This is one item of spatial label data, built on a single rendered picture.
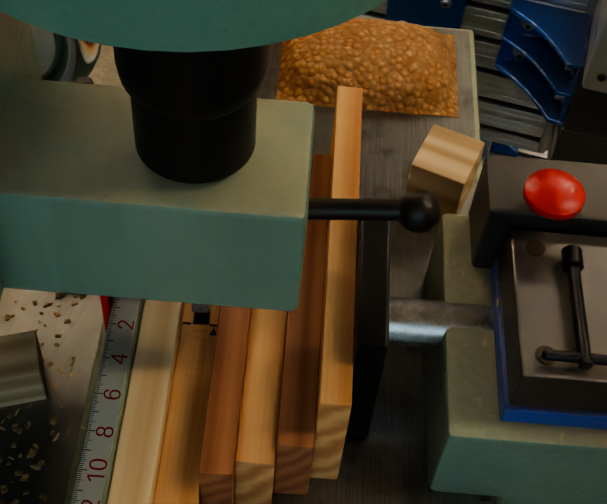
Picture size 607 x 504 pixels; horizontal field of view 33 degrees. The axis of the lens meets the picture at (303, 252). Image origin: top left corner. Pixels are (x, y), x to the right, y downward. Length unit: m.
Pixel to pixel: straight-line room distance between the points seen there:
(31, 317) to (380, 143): 0.26
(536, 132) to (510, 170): 0.78
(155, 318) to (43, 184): 0.13
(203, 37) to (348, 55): 0.43
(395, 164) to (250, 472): 0.26
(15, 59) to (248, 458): 0.21
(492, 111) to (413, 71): 0.59
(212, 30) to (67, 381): 0.44
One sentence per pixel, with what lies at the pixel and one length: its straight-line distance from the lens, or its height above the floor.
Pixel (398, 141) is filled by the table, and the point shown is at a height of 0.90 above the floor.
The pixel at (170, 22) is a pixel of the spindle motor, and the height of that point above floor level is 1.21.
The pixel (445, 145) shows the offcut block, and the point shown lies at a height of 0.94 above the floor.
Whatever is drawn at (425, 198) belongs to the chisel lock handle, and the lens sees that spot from 0.46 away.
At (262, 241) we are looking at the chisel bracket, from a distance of 0.43.
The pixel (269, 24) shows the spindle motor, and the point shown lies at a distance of 0.29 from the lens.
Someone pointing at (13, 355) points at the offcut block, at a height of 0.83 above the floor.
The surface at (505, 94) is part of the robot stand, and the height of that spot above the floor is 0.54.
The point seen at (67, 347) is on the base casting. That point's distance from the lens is 0.71.
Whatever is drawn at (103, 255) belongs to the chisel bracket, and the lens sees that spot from 0.46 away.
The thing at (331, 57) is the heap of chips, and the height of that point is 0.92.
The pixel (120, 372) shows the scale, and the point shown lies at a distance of 0.51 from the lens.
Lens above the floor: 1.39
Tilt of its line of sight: 52 degrees down
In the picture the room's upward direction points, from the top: 6 degrees clockwise
